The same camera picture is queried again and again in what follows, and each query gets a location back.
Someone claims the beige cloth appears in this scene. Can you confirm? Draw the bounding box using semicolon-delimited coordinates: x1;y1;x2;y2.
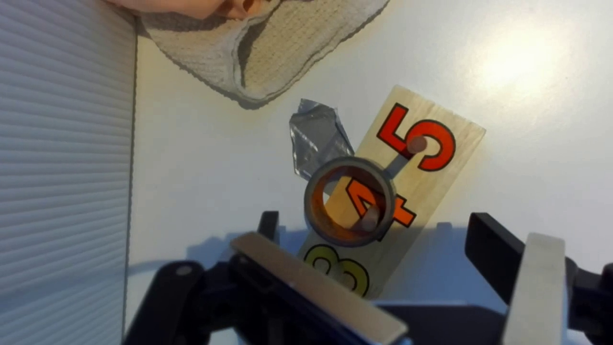
139;0;390;112

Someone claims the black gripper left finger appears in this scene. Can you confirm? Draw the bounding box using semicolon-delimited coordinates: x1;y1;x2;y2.
120;210;409;345

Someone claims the crumpled silver foil piece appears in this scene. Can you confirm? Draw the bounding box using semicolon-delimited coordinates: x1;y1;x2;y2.
287;97;356;183

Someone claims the wooden numbered peg board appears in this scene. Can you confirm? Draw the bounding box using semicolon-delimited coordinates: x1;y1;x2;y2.
294;85;488;302

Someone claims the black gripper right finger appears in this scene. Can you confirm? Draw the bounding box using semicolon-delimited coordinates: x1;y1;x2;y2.
463;212;613;345

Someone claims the pink cloth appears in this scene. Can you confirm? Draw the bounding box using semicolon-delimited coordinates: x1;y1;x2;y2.
103;0;283;24

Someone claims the white plastic bin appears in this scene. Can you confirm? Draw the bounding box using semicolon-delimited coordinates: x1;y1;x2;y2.
0;0;139;345

